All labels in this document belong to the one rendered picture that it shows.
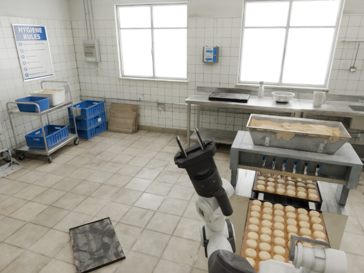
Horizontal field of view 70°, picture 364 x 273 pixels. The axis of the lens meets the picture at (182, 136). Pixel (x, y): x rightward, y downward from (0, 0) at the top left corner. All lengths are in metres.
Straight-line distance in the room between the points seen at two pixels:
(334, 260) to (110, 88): 5.24
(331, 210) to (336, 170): 0.25
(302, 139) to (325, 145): 0.13
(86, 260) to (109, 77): 3.82
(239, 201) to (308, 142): 0.58
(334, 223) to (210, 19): 3.68
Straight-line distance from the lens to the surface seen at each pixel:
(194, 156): 0.72
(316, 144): 1.72
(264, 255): 1.33
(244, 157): 1.79
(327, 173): 1.83
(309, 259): 0.77
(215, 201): 0.83
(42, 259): 2.82
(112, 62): 5.52
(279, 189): 1.81
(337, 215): 1.89
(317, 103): 4.21
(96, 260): 2.62
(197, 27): 4.79
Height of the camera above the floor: 1.84
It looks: 21 degrees down
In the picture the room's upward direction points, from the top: straight up
